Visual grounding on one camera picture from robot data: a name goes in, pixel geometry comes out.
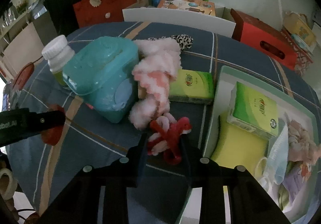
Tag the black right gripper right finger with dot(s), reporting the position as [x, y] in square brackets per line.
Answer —
[226, 190]

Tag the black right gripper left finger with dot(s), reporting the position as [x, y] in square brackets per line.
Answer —
[99, 195]

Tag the light blue face mask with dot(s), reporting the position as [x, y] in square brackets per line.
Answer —
[271, 170]

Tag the pink floral satin scrunchie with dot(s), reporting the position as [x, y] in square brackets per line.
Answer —
[301, 148]

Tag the green tissue pack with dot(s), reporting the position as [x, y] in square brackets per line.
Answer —
[192, 87]
[253, 111]

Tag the red pink chenille scrunchie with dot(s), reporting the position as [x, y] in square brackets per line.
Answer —
[166, 135]

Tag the pink white fluffy sock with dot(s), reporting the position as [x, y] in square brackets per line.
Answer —
[154, 73]

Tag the leopard print scrunchie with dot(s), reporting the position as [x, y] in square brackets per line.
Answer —
[184, 41]

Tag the red round stool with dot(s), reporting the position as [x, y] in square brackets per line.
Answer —
[23, 76]

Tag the yellow green sponge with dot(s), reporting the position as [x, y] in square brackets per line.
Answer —
[236, 146]

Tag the beige tape roll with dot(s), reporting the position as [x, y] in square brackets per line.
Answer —
[8, 184]

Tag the white pill bottle green label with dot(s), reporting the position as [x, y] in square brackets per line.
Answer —
[58, 53]

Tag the blue plaid tablecloth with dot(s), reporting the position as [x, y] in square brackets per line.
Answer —
[43, 171]

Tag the teal plastic lidded box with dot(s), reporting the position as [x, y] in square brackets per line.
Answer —
[101, 74]

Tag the red cardboard box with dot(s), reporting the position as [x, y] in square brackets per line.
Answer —
[262, 37]

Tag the yellow patterned gift bag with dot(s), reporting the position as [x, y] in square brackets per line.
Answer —
[297, 24]

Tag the white foam board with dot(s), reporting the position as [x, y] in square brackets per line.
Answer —
[186, 18]

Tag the orange toy picture box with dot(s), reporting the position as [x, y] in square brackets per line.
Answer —
[200, 6]

